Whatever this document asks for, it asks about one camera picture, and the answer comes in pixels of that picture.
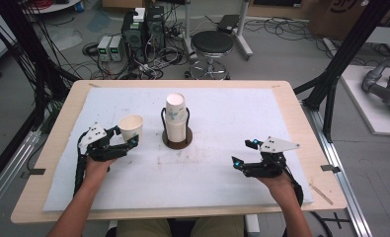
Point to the person's left hand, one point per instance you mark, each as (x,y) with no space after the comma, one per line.
(96,171)

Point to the black round stool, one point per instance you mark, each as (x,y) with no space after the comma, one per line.
(212,42)

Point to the white metal stand frame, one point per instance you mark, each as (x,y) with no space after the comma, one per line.
(243,36)

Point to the blue tape roll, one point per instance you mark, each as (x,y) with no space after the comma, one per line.
(79,6)

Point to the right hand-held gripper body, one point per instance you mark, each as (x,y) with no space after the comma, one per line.
(271,161)

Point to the light wooden table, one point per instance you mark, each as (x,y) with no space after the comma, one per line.
(317,131)

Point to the person's khaki pants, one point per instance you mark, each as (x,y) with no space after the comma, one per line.
(143,228)

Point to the white platform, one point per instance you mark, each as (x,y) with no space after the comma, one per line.
(367,105)

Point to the grey power supply unit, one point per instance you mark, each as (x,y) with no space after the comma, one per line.
(116,47)
(103,47)

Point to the person's right hand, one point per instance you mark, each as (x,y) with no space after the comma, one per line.
(279,187)

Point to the black metal frame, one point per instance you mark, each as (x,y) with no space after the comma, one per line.
(34,59)
(344,56)

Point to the wooden cup holder black rods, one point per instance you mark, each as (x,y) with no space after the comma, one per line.
(177,144)

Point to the white paper cup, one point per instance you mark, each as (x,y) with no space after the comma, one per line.
(131,126)

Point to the black computer tower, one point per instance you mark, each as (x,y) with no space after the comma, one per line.
(156,26)
(133,36)

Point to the stack of nested cups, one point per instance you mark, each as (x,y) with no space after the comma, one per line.
(176,115)

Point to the aluminium rail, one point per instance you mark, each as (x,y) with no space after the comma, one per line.
(344,191)
(8,177)

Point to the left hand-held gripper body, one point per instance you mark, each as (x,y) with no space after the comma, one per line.
(97,144)

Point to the black device on stand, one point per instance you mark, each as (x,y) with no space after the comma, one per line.
(228,23)

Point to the cardboard box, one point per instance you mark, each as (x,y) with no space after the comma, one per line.
(340,16)

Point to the black tape piece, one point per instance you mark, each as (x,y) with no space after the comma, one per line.
(330,168)
(34,172)

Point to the thin wooden stick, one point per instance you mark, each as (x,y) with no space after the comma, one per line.
(321,194)

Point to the white foam mat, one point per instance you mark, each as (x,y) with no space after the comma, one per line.
(199,181)

